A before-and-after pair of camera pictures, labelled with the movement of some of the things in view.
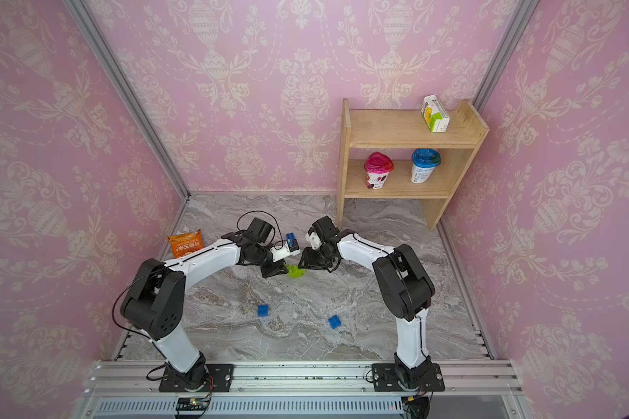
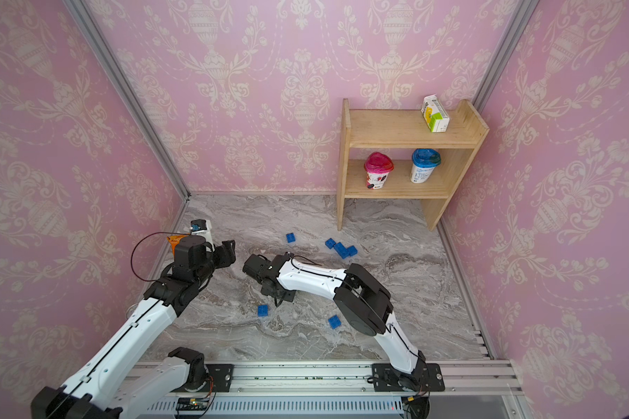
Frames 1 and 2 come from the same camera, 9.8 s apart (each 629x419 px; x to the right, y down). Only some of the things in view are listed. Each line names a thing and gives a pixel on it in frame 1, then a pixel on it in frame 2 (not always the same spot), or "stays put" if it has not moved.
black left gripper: [275, 269] → [226, 252]
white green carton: [434, 113] stays put
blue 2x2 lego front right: [335, 321] stays put
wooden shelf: [406, 129] stays put
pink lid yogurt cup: [377, 168] stays put
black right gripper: [307, 254] → [265, 291]
